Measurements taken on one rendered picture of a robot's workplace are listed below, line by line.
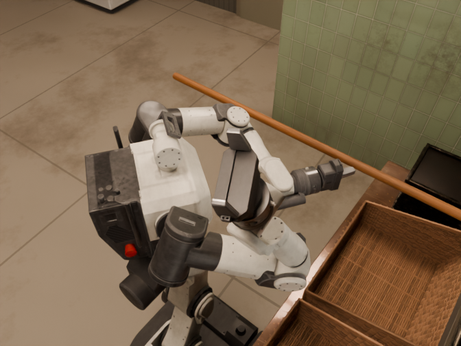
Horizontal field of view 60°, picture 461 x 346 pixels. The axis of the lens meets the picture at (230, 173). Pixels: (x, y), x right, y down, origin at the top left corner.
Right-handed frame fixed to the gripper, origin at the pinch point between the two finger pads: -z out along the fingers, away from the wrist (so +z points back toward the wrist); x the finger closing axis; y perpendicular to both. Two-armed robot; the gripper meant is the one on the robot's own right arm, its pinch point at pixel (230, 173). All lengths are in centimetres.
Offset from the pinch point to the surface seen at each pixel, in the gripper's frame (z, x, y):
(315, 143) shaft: 74, 40, 7
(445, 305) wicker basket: 111, -2, 57
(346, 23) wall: 146, 154, 11
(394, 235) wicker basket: 138, 27, 43
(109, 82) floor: 225, 154, -194
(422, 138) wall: 193, 106, 64
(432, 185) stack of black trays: 122, 48, 54
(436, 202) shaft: 72, 23, 44
